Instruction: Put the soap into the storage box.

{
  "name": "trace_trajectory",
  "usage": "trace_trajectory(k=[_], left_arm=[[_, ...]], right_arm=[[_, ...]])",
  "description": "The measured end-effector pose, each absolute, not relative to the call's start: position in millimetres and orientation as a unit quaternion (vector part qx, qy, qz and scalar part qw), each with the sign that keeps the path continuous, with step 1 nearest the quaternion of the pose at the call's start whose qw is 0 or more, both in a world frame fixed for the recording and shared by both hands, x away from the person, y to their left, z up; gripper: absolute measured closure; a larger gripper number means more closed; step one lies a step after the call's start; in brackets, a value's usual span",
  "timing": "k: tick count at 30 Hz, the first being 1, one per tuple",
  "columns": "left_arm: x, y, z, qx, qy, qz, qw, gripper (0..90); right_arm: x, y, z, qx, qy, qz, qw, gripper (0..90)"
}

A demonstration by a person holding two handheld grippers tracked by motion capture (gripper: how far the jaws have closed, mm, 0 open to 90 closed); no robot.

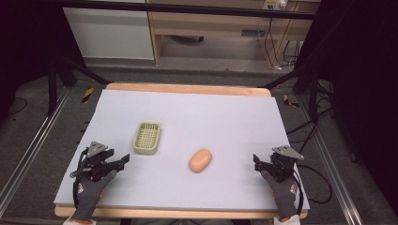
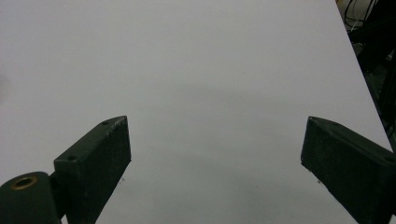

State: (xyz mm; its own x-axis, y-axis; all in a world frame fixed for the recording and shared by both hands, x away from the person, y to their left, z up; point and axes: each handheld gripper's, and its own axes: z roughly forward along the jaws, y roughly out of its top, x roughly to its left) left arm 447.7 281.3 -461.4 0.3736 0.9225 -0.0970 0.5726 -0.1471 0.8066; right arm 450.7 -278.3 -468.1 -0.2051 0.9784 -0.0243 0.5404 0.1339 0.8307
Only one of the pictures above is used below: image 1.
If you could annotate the white foam mat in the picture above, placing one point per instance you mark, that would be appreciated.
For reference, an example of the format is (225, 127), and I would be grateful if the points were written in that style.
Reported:
(200, 125)

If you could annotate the white power strip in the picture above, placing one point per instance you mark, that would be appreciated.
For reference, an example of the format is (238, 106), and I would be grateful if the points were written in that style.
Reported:
(275, 3)

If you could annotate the aluminium floor rail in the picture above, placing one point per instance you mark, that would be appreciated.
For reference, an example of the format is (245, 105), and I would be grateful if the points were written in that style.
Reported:
(336, 175)
(34, 137)

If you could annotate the white cabinet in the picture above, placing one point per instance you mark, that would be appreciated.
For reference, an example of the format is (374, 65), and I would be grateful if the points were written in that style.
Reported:
(109, 31)

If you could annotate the green slotted soap dish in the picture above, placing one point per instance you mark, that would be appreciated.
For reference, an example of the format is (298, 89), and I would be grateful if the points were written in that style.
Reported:
(147, 138)

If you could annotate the person's left hand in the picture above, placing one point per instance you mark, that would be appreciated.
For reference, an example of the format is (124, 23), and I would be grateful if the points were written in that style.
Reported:
(90, 193)

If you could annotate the black metal stand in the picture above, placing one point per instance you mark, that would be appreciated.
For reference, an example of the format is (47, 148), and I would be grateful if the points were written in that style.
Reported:
(313, 90)
(53, 84)

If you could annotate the black metal crossbar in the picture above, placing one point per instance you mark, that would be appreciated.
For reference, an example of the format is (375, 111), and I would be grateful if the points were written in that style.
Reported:
(187, 9)

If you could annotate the person's right hand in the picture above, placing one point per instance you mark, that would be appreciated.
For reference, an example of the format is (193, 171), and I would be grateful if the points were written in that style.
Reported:
(283, 195)

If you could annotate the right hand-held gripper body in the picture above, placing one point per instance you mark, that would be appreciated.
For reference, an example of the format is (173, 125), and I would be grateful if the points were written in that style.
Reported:
(281, 165)

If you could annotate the black curtain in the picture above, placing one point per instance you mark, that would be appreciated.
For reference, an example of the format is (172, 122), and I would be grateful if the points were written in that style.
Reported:
(366, 78)
(25, 47)

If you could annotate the orange bread roll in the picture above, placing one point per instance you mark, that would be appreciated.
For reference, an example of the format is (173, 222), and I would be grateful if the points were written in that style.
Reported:
(200, 160)

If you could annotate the light wooden desk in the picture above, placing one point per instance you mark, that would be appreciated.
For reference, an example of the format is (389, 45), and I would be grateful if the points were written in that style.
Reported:
(212, 23)

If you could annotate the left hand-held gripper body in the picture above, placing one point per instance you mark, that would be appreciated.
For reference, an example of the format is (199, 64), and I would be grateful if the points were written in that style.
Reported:
(95, 164)

